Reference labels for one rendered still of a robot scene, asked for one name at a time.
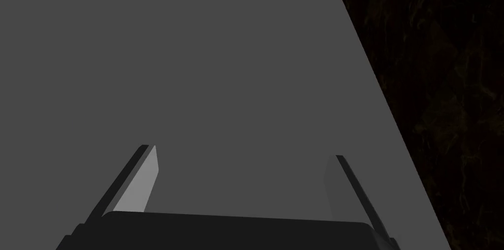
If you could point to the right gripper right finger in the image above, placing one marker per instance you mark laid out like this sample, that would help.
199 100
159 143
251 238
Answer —
341 195

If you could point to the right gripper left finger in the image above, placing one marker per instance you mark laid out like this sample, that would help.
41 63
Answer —
136 187

